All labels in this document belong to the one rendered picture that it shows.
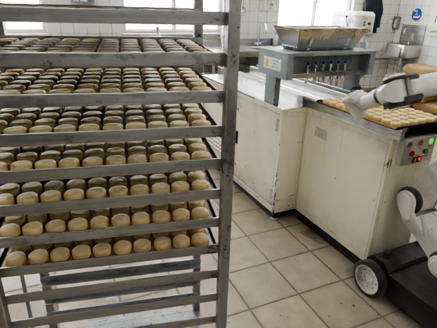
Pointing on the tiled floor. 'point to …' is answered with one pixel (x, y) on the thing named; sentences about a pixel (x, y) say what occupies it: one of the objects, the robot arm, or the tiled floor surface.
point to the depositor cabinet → (264, 146)
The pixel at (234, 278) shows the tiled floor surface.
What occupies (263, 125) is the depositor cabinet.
